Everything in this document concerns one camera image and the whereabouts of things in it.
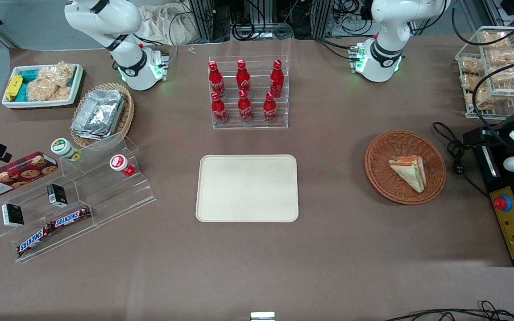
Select stacked aluminium foil trays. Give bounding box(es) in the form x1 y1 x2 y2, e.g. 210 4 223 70
71 89 126 140

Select yellow snack packet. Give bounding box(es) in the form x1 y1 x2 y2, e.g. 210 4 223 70
5 75 24 102

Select round brown wicker basket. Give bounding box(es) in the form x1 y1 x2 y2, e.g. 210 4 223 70
364 130 447 206

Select beige crumpled cloth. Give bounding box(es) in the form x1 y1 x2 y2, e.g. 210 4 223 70
136 4 205 46

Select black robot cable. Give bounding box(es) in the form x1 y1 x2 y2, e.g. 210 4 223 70
452 8 514 46
472 53 514 148

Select triangle sandwich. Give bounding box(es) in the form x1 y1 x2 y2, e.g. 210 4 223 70
389 156 427 193

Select red tartan cookie box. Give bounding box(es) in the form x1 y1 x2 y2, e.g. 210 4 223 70
0 152 59 201

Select clear acrylic stepped stand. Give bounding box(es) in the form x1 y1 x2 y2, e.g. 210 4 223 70
0 133 158 264

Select red lid yoghurt cup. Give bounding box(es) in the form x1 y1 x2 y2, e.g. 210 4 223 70
109 154 137 178

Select black control box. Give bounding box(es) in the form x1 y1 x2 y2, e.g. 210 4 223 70
463 103 514 268

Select black floor cables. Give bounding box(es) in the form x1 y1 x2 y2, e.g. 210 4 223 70
384 300 514 321

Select small black carton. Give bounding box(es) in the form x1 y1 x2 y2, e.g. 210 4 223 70
46 183 68 207
1 203 25 228

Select snickers chocolate bar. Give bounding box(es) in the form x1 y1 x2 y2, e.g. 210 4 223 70
52 206 93 230
16 223 58 258

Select green lid yoghurt cup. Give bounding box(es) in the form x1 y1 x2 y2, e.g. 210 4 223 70
51 138 82 161

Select coiled black cable bundle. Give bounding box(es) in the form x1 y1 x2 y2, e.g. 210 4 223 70
230 17 294 41

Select teal snack packet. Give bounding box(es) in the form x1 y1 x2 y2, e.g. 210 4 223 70
16 69 41 102

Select oval light wicker basket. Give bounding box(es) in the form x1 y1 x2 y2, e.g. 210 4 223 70
70 82 135 148

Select clear acrylic bottle rack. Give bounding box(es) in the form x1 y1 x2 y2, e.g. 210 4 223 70
208 55 290 131

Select white wire rack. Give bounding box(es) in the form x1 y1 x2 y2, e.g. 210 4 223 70
455 26 514 119

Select cream rectangular tray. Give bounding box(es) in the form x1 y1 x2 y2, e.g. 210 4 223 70
195 154 299 223

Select clear crispy snack packet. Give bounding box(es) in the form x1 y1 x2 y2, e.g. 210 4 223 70
464 87 495 111
480 31 511 49
460 57 485 75
486 48 514 84
460 74 481 91

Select red cola bottle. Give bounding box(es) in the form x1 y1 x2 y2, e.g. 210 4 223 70
237 90 254 124
211 91 229 126
269 59 285 98
263 91 278 124
208 61 227 99
236 59 252 93

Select black power cable with plug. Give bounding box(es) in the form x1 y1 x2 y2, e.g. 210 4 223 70
432 121 490 199

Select clear rice cracker bag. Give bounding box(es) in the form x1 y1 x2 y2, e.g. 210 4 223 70
27 61 77 102

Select white rectangular snack bin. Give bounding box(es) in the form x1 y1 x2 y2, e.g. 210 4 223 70
1 63 85 110

